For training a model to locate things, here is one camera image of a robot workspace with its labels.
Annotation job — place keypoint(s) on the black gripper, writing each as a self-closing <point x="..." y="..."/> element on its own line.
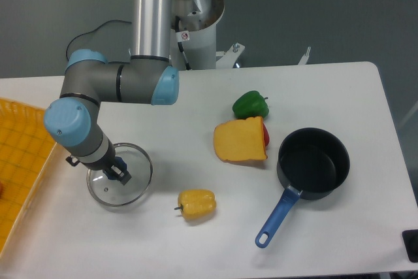
<point x="105" y="163"/>

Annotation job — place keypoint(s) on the glass lid with blue knob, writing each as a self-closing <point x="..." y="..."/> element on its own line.
<point x="112" y="193"/>

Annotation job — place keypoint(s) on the black saucepan with blue handle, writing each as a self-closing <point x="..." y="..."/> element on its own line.
<point x="312" y="163"/>

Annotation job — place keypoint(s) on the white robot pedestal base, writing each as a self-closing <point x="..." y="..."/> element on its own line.
<point x="183" y="32"/>

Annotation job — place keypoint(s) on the black device at table edge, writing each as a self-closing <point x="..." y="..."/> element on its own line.
<point x="410" y="238"/>

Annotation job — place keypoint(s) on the white table bracket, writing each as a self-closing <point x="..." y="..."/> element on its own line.
<point x="305" y="57"/>

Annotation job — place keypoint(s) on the yellow plastic basket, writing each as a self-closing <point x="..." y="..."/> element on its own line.
<point x="27" y="151"/>

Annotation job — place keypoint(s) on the green toy bell pepper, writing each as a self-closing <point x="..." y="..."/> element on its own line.
<point x="250" y="104"/>

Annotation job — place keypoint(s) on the yellow toy bread slice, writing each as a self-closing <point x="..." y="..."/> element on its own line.
<point x="240" y="140"/>

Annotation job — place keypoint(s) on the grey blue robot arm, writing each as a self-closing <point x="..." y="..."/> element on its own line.
<point x="90" y="80"/>

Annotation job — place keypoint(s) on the red toy pepper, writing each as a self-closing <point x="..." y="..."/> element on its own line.
<point x="266" y="135"/>

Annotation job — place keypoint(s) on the yellow toy bell pepper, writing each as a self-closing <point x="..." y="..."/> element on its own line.
<point x="194" y="204"/>

